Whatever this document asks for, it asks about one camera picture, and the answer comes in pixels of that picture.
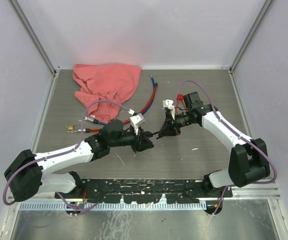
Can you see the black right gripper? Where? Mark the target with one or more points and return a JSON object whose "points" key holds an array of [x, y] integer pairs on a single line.
{"points": [[167, 129]]}

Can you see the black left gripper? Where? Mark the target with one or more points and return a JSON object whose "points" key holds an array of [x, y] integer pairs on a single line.
{"points": [[141, 142]]}

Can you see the red cable padlock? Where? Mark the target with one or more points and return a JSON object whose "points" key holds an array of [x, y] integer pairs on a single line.
{"points": [[180, 99]]}

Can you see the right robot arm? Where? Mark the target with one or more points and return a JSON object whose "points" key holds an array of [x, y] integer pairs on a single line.
{"points": [[247, 163]]}

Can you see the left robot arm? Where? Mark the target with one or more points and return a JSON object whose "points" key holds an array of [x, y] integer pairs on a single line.
{"points": [[36, 173]]}

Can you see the pink cloth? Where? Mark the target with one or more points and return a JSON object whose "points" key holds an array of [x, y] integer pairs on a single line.
{"points": [[112, 82]]}

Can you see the brass padlock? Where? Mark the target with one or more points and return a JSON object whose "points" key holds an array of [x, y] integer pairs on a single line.
{"points": [[74, 128]]}

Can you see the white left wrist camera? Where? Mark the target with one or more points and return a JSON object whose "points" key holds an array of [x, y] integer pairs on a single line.
{"points": [[136, 120]]}

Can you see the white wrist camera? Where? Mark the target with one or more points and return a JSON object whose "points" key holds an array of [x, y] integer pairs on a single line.
{"points": [[136, 120], [169, 104]]}

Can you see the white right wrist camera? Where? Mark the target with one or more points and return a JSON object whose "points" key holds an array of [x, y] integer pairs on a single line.
{"points": [[169, 104]]}

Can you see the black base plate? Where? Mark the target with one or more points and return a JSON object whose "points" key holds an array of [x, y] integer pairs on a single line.
{"points": [[142, 191]]}

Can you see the blue cable lock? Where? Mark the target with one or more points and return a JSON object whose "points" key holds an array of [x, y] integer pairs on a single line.
{"points": [[143, 110]]}

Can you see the slotted cable duct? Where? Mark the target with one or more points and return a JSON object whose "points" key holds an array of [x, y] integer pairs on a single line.
{"points": [[159, 206]]}

